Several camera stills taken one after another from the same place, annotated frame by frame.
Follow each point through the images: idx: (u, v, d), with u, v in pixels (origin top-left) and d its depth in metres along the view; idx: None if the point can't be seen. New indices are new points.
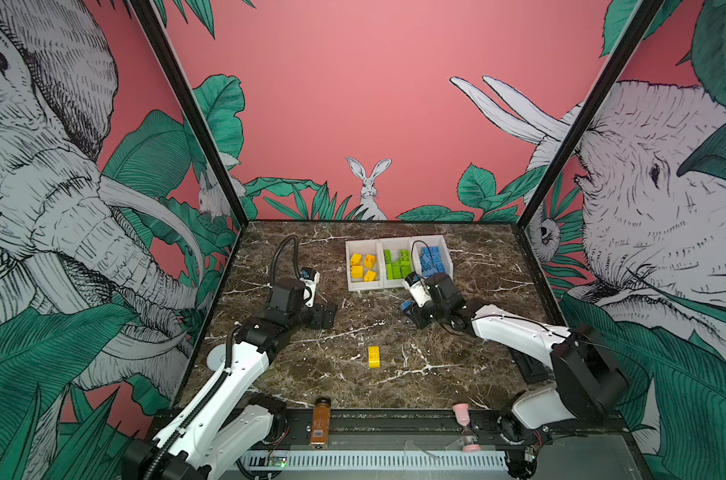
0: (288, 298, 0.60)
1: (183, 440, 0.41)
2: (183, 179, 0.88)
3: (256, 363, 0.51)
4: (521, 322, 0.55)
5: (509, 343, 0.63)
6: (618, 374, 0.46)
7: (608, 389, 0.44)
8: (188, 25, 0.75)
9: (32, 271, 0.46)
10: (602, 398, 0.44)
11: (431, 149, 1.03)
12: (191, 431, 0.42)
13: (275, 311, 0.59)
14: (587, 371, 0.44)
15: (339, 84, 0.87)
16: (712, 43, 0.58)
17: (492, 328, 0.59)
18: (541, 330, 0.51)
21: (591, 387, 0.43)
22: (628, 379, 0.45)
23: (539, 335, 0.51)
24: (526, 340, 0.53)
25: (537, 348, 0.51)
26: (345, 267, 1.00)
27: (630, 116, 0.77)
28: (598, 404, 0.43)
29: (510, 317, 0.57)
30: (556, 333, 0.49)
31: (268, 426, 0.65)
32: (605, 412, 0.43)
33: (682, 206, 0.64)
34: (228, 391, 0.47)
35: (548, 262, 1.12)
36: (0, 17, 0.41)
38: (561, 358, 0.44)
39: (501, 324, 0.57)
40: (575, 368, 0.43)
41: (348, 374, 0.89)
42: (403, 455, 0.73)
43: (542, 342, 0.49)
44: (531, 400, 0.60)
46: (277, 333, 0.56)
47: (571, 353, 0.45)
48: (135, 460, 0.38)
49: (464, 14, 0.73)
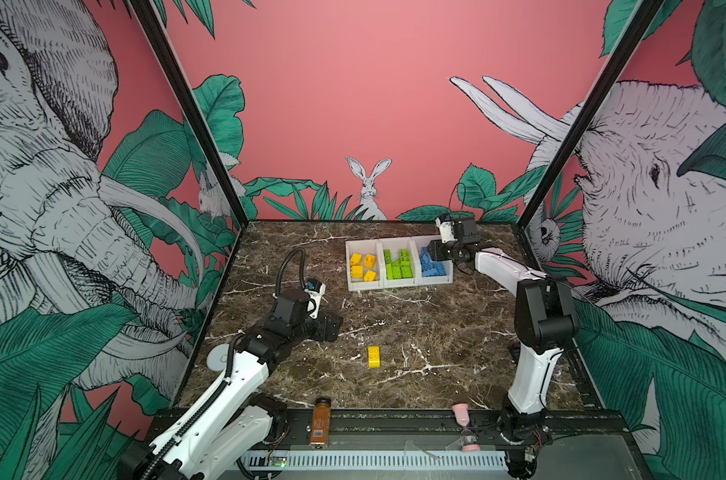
0: (292, 310, 0.60)
1: (178, 449, 0.41)
2: (183, 179, 0.88)
3: (256, 375, 0.52)
4: (513, 261, 0.63)
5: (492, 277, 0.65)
6: (569, 318, 0.54)
7: (551, 324, 0.53)
8: (188, 25, 0.75)
9: (32, 271, 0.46)
10: (542, 328, 0.53)
11: (431, 150, 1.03)
12: (186, 441, 0.42)
13: (277, 322, 0.60)
14: (541, 304, 0.53)
15: (339, 85, 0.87)
16: (712, 43, 0.58)
17: (486, 263, 0.70)
18: (524, 269, 0.59)
21: (538, 316, 0.53)
22: (578, 328, 0.53)
23: (518, 270, 0.59)
24: (506, 274, 0.63)
25: (512, 281, 0.61)
26: (345, 267, 1.00)
27: (630, 116, 0.77)
28: (534, 330, 0.53)
29: (505, 256, 0.65)
30: (533, 273, 0.57)
31: (267, 429, 0.65)
32: (539, 339, 0.52)
33: (682, 206, 0.64)
34: (225, 402, 0.47)
35: (549, 262, 1.11)
36: (0, 17, 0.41)
38: (523, 286, 0.54)
39: (494, 258, 0.67)
40: (530, 298, 0.53)
41: (348, 374, 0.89)
42: (403, 455, 0.73)
43: (518, 275, 0.58)
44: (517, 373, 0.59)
46: (279, 344, 0.56)
47: (533, 286, 0.53)
48: (131, 465, 0.39)
49: (463, 14, 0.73)
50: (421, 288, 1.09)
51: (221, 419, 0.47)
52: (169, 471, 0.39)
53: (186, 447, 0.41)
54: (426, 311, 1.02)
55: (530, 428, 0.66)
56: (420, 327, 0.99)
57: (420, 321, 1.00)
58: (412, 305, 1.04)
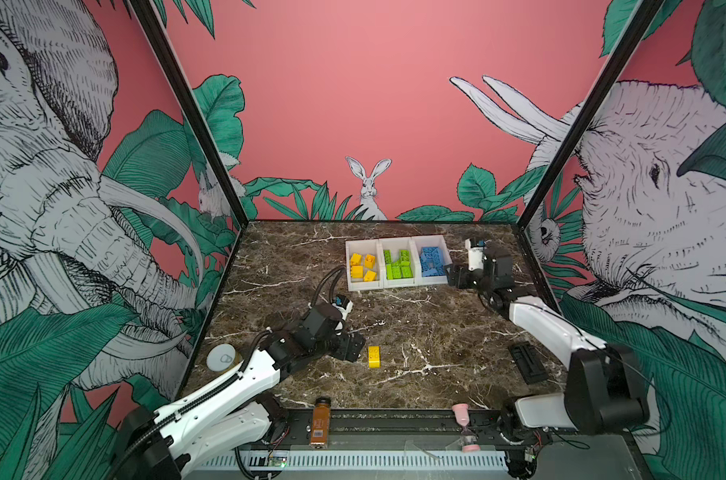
0: (320, 326, 0.60)
1: (174, 427, 0.42)
2: (183, 179, 0.88)
3: (266, 378, 0.52)
4: (560, 321, 0.53)
5: (538, 335, 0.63)
6: (638, 402, 0.43)
7: (616, 408, 0.43)
8: (188, 25, 0.75)
9: (32, 271, 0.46)
10: (604, 412, 0.43)
11: (431, 149, 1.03)
12: (184, 421, 0.43)
13: (304, 332, 0.59)
14: (603, 384, 0.43)
15: (339, 85, 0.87)
16: (712, 43, 0.58)
17: (529, 318, 0.58)
18: (574, 332, 0.50)
21: (598, 396, 0.43)
22: (647, 413, 0.43)
23: (569, 336, 0.49)
24: (555, 337, 0.52)
25: (562, 347, 0.50)
26: (345, 267, 1.00)
27: (630, 116, 0.77)
28: (597, 413, 0.42)
29: (552, 313, 0.55)
30: (588, 340, 0.48)
31: (261, 431, 0.64)
32: (601, 424, 0.42)
33: (682, 206, 0.64)
34: (230, 395, 0.47)
35: (548, 262, 1.12)
36: (0, 17, 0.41)
38: (581, 360, 0.44)
39: (539, 316, 0.56)
40: (589, 374, 0.43)
41: (348, 374, 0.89)
42: (403, 455, 0.73)
43: (569, 342, 0.48)
44: (537, 401, 0.60)
46: (297, 355, 0.55)
47: (594, 359, 0.44)
48: (132, 425, 0.41)
49: (463, 14, 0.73)
50: (421, 288, 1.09)
51: (224, 408, 0.48)
52: (159, 445, 0.40)
53: (182, 426, 0.42)
54: (426, 311, 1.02)
55: (529, 428, 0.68)
56: (420, 327, 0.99)
57: (420, 321, 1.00)
58: (412, 305, 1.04)
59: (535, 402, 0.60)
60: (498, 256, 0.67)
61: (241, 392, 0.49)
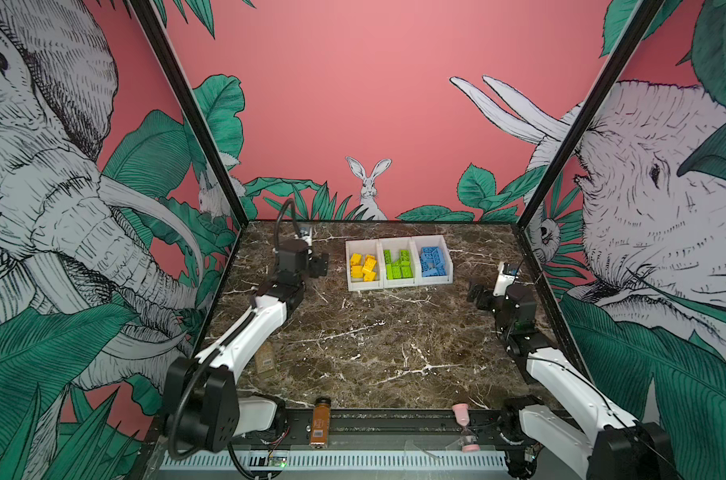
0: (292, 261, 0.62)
1: (223, 356, 0.45)
2: (183, 179, 0.88)
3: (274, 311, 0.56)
4: (583, 385, 0.50)
5: (557, 396, 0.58)
6: None
7: None
8: (188, 25, 0.75)
9: (32, 271, 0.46)
10: None
11: (432, 149, 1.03)
12: (229, 350, 0.46)
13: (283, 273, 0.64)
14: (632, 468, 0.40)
15: (340, 85, 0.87)
16: (712, 43, 0.58)
17: (549, 376, 0.55)
18: (601, 403, 0.47)
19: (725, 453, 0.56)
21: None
22: None
23: (595, 406, 0.46)
24: (577, 403, 0.49)
25: (585, 416, 0.47)
26: (345, 267, 1.00)
27: (630, 116, 0.77)
28: None
29: (575, 375, 0.52)
30: (616, 415, 0.44)
31: (271, 418, 0.65)
32: None
33: (682, 206, 0.64)
34: (256, 327, 0.51)
35: (549, 262, 1.11)
36: (0, 17, 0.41)
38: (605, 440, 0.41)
39: (559, 374, 0.53)
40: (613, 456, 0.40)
41: (348, 374, 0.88)
42: (404, 455, 0.73)
43: (596, 415, 0.45)
44: (544, 421, 0.59)
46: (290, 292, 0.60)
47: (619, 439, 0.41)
48: (179, 373, 0.41)
49: (463, 13, 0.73)
50: (421, 288, 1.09)
51: (252, 340, 0.50)
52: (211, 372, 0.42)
53: (232, 354, 0.45)
54: (426, 311, 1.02)
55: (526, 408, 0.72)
56: (420, 327, 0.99)
57: (420, 322, 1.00)
58: (412, 305, 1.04)
59: (542, 420, 0.60)
60: (523, 300, 0.62)
61: (261, 324, 0.53)
